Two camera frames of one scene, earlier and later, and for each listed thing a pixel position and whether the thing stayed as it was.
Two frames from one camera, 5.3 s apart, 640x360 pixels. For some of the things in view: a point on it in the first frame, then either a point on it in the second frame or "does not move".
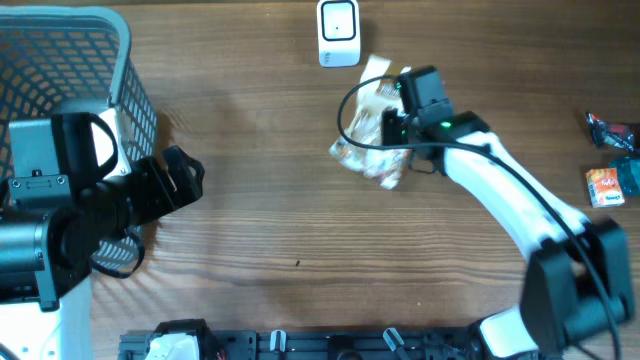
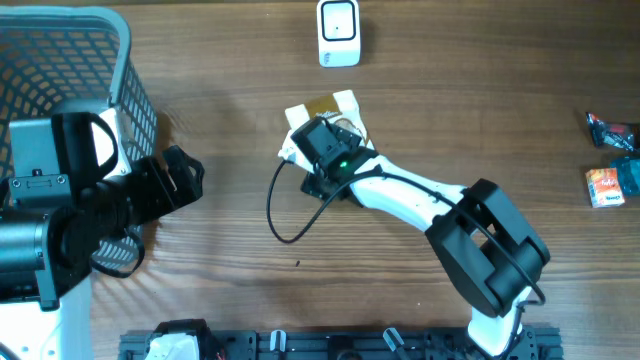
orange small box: (604, 187) does not move
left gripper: (163, 198) does not move
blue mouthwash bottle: (628, 172) does not move
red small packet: (616, 134) does not move
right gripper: (390, 120) -> (315, 184)
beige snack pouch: (359, 145) -> (339, 108)
